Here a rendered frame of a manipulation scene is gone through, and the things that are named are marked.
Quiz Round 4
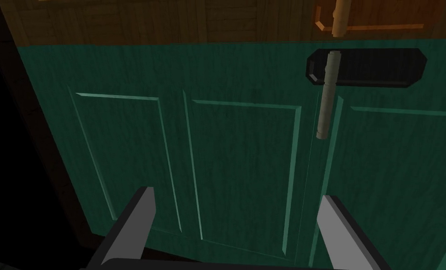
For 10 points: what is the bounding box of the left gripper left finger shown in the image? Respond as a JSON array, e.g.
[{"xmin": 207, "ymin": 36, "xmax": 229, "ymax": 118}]
[{"xmin": 86, "ymin": 186, "xmax": 157, "ymax": 268}]

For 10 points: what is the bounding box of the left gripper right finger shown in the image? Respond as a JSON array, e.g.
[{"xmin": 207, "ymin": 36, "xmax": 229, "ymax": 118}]
[{"xmin": 316, "ymin": 195, "xmax": 392, "ymax": 270}]

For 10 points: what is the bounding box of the green panelled door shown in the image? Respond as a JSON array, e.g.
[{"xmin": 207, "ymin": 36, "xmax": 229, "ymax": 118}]
[{"xmin": 17, "ymin": 39, "xmax": 446, "ymax": 270}]

